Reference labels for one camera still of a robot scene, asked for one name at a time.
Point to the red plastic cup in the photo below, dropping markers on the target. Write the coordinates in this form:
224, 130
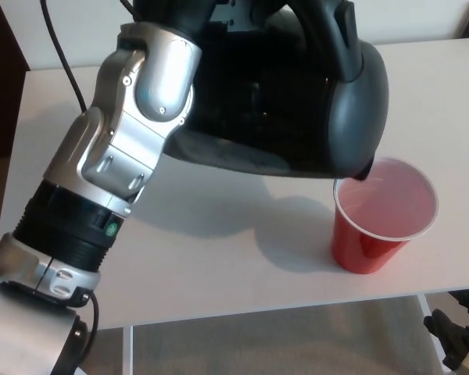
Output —
359, 250

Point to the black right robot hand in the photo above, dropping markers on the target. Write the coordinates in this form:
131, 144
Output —
457, 332

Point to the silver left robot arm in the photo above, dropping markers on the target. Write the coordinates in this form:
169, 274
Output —
121, 136

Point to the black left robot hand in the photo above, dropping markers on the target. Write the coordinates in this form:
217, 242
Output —
203, 15

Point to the dark brown wooden panel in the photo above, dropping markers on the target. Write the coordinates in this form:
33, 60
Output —
0, 78

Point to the black electric kettle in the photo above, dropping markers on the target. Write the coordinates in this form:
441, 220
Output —
289, 117

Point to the white table leg frame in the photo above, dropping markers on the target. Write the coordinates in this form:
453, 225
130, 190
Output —
426, 304
129, 351

